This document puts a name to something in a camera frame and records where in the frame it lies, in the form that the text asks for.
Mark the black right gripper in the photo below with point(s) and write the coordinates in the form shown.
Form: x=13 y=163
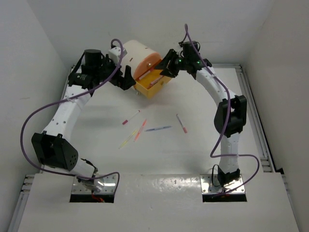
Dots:
x=169 y=71

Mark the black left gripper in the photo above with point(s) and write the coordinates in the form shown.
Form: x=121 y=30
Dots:
x=123 y=82

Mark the white round drawer cabinet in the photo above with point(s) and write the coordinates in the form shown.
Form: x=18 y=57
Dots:
x=141 y=58

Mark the magenta cap white marker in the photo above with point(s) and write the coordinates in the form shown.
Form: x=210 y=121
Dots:
x=131 y=117

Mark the orange thin pen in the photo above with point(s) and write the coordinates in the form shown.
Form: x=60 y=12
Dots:
x=140 y=130

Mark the yellow thin pen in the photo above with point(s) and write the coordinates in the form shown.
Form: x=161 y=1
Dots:
x=127 y=139

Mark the blue ballpoint pen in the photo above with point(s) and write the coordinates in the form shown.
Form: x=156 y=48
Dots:
x=158 y=128

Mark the salmon cap white marker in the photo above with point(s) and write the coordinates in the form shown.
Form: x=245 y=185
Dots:
x=181 y=124

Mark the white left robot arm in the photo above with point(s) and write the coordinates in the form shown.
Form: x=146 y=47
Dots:
x=52 y=146

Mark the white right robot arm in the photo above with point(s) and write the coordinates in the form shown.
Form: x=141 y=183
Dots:
x=231 y=113

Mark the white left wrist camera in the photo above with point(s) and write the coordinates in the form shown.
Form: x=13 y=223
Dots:
x=115 y=54

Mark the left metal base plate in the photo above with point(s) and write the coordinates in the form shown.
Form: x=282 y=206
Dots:
x=106 y=185

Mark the metal base plate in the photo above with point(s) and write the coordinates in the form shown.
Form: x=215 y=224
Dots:
x=106 y=185
x=211 y=186

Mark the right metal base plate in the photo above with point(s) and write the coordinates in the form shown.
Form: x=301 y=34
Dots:
x=211 y=186

